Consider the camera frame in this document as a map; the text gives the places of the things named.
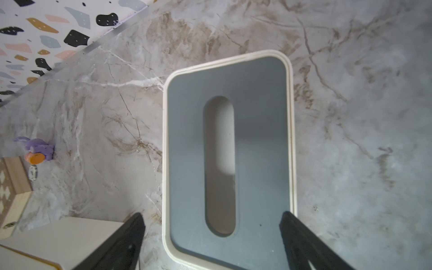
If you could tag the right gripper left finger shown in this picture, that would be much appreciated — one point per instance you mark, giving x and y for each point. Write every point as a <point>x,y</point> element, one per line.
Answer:
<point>121,250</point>

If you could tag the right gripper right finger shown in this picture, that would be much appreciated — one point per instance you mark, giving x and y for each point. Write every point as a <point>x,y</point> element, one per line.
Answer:
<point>304,250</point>

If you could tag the white pink tissue box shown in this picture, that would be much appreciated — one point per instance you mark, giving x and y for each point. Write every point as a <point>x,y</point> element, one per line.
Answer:
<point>61,245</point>

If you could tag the grey lid tissue box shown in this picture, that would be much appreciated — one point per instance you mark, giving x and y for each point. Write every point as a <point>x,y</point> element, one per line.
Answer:
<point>229,162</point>

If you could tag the wooden chess board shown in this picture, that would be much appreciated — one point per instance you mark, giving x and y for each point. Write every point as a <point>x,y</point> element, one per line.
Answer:
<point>16,191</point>

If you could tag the purple bunny toy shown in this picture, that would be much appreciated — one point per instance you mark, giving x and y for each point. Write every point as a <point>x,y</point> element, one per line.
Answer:
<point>38,151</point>

